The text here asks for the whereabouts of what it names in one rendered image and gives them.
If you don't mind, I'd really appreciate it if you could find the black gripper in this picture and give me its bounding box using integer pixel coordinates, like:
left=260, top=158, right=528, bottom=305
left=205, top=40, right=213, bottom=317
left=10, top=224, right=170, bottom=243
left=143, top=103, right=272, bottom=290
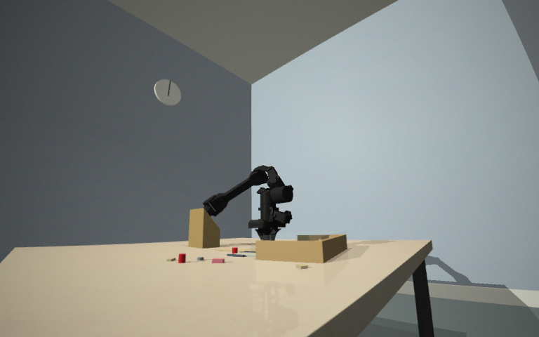
left=248, top=204, right=286, bottom=236

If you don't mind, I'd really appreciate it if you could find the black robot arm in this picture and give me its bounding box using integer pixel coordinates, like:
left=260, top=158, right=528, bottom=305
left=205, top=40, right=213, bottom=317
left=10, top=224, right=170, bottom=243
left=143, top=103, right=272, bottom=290
left=202, top=165, right=294, bottom=224

